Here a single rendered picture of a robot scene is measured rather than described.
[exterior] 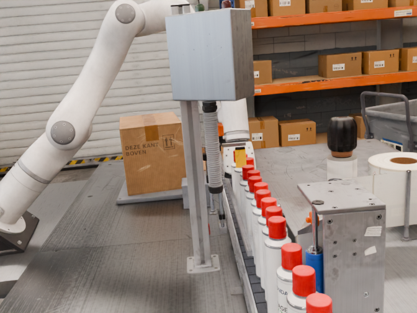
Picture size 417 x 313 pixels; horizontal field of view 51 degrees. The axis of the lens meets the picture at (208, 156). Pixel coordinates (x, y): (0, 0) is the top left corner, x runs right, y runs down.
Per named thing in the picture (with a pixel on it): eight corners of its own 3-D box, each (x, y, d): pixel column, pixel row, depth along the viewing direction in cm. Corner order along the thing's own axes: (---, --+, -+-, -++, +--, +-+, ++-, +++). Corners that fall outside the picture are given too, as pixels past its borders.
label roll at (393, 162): (407, 224, 122) (409, 174, 118) (353, 204, 139) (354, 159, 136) (453, 208, 130) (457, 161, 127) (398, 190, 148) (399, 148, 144)
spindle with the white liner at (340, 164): (362, 220, 127) (363, 118, 120) (332, 223, 127) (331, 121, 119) (350, 208, 136) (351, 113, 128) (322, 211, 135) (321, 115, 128)
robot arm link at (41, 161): (12, 162, 134) (62, 103, 132) (30, 153, 152) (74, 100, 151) (44, 187, 136) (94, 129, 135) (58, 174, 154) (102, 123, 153)
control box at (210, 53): (236, 101, 93) (230, 7, 89) (172, 101, 102) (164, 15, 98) (257, 94, 102) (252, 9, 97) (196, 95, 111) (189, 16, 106)
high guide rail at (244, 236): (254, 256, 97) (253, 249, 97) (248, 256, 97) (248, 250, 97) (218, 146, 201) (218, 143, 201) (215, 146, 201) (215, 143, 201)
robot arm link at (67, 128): (81, 151, 146) (71, 160, 130) (48, 135, 144) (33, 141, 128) (152, 17, 142) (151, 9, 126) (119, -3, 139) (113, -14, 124)
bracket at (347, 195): (386, 208, 69) (386, 203, 69) (317, 215, 69) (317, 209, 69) (354, 182, 83) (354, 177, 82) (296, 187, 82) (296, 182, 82)
